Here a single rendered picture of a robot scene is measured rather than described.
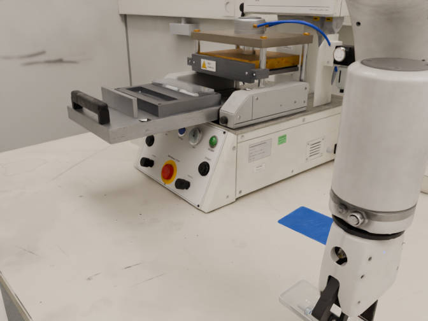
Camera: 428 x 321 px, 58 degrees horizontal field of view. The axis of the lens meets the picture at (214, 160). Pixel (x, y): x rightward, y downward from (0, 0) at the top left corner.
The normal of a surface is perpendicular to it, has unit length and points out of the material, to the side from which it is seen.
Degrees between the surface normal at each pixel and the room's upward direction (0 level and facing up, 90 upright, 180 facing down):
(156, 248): 0
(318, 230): 0
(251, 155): 90
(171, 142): 65
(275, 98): 90
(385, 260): 91
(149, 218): 0
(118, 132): 90
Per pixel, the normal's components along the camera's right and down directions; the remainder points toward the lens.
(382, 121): -0.51, 0.37
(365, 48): -0.65, 0.64
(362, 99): -0.83, 0.25
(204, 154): -0.70, -0.17
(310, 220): 0.00, -0.92
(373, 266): 0.57, 0.32
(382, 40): -0.36, 0.85
